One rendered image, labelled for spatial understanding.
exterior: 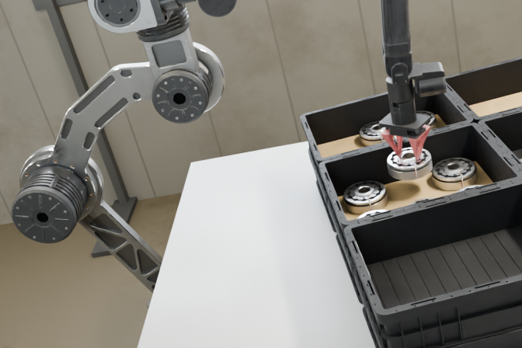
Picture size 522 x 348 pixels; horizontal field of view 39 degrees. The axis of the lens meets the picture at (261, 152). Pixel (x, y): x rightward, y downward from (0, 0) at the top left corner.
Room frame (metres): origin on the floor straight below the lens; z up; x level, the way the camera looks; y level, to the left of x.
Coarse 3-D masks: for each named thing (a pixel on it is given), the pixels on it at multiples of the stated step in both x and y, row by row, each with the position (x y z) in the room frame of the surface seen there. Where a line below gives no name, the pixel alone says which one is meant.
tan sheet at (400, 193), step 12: (480, 168) 1.54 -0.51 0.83; (408, 180) 1.57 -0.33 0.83; (420, 180) 1.56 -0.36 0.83; (432, 180) 1.54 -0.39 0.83; (480, 180) 1.49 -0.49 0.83; (396, 192) 1.53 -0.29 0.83; (408, 192) 1.52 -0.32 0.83; (420, 192) 1.51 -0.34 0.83; (432, 192) 1.49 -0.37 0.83; (444, 192) 1.48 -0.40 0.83; (456, 192) 1.47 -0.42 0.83; (396, 204) 1.48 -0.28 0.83; (408, 204) 1.47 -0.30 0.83; (348, 216) 1.49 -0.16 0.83
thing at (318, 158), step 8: (368, 96) 1.90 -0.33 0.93; (376, 96) 1.88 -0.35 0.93; (448, 96) 1.76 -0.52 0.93; (344, 104) 1.89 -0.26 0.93; (352, 104) 1.88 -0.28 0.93; (456, 104) 1.71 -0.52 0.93; (312, 112) 1.89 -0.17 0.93; (320, 112) 1.89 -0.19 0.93; (464, 112) 1.66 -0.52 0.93; (304, 120) 1.85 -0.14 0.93; (472, 120) 1.60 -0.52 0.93; (304, 128) 1.80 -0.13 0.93; (440, 128) 1.60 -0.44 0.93; (312, 136) 1.75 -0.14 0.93; (312, 144) 1.70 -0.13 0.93; (376, 144) 1.61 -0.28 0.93; (384, 144) 1.60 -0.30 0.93; (312, 152) 1.69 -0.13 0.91; (344, 152) 1.61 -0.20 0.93; (352, 152) 1.60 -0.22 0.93; (320, 160) 1.61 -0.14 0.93
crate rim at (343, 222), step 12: (444, 132) 1.58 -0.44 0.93; (480, 132) 1.53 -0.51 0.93; (396, 144) 1.58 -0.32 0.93; (492, 144) 1.46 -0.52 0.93; (348, 156) 1.59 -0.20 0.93; (504, 156) 1.40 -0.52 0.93; (324, 168) 1.56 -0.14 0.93; (516, 168) 1.34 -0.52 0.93; (324, 180) 1.51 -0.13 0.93; (504, 180) 1.31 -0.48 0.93; (516, 180) 1.30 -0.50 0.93; (468, 192) 1.30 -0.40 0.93; (336, 204) 1.39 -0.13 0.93; (420, 204) 1.30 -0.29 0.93; (372, 216) 1.31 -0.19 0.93
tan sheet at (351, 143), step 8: (440, 120) 1.83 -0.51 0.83; (352, 136) 1.88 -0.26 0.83; (320, 144) 1.88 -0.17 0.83; (328, 144) 1.87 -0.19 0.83; (336, 144) 1.86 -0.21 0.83; (344, 144) 1.84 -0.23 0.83; (352, 144) 1.83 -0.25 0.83; (360, 144) 1.82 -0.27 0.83; (320, 152) 1.84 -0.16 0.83; (328, 152) 1.82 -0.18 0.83; (336, 152) 1.81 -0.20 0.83
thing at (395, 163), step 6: (402, 150) 1.56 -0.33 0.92; (408, 150) 1.56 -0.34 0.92; (390, 156) 1.54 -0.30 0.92; (396, 156) 1.54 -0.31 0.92; (426, 156) 1.51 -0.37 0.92; (390, 162) 1.51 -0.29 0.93; (396, 162) 1.51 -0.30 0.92; (402, 162) 1.50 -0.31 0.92; (408, 162) 1.50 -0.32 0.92; (420, 162) 1.49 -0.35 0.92; (426, 162) 1.48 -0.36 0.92; (396, 168) 1.49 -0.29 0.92; (402, 168) 1.48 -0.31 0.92; (408, 168) 1.47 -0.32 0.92; (414, 168) 1.47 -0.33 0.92
